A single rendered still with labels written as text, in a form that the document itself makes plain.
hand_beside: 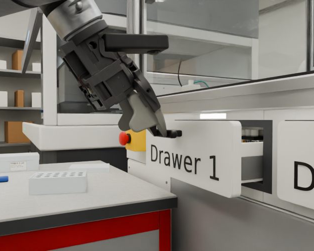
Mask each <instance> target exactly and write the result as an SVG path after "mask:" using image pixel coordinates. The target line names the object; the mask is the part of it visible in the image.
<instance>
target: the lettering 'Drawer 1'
mask: <svg viewBox="0 0 314 251"><path fill-rule="evenodd" d="M152 146H153V147H155V149H156V159H155V160H153V159H152ZM161 153H163V150H162V151H159V163H160V155H161ZM164 153H165V154H166V153H167V154H168V157H165V158H164V164H165V165H166V166H170V155H169V152H167V151H165V152H164ZM187 158H189V160H190V163H188V162H185V161H186V159H187ZM212 158H213V176H210V179H214V180H217V181H219V178H217V177H215V156H214V155H213V156H210V159H212ZM166 159H168V164H166V162H165V160H166ZM172 159H173V167H174V168H175V166H176V160H177V164H178V169H180V166H181V159H182V155H180V161H178V154H176V156H175V161H174V156H173V153H172ZM156 160H157V147H156V146H155V145H152V144H151V161H153V162H155V161H156ZM197 161H200V158H198V159H196V158H195V174H196V164H197ZM185 164H188V165H191V166H192V160H191V158H190V156H186V157H185V158H184V168H185V170H186V171H187V172H192V170H187V169H186V166H185Z"/></svg>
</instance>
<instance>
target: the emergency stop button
mask: <svg viewBox="0 0 314 251"><path fill-rule="evenodd" d="M128 141H129V137H128V135H127V134H126V133H125V132H124V131H122V132H121V133H120V134H119V143H120V144H121V145H126V144H127V142H128Z"/></svg>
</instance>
